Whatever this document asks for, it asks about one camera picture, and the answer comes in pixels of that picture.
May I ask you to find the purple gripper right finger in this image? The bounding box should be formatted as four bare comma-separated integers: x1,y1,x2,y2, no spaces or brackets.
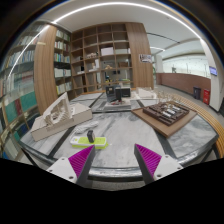
134,144,182,184

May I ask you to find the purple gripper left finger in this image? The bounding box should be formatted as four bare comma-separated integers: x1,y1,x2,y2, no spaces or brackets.
47,145,95,187

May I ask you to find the black charger plug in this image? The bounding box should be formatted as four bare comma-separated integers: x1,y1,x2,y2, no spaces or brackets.
87,130,95,143

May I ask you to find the yellow-green white power strip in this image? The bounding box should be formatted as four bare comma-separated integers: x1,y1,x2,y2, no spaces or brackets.
70,136,108,149

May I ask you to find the brown wooden site model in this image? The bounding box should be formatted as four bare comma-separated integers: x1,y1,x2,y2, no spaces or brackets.
132,101,197,138

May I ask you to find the white architectural building model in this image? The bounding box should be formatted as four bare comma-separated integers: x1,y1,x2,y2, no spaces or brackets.
31,93,92,141

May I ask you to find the white small building model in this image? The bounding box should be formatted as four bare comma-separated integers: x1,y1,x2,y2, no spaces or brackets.
136,87,156,99

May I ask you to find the black box model on base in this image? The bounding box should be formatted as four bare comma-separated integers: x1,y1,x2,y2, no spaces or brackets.
104,85,131,110

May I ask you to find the dark grey trash bin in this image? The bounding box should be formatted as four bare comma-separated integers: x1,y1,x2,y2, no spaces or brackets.
193,86,201,100

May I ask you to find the long brown reception counter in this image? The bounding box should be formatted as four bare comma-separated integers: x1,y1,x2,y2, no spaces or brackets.
156,73,211,101

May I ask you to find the framed poster on column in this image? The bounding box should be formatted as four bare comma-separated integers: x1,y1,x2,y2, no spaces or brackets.
139,54,152,63

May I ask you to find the wooden grid bookshelf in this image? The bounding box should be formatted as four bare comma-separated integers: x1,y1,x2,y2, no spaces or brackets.
70,23,133,97

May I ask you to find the white coiled cable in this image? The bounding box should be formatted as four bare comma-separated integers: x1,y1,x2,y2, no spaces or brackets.
72,120,100,135

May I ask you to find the wall-mounted display screen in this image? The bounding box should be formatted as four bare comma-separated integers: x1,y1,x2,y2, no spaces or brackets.
209,66,217,76

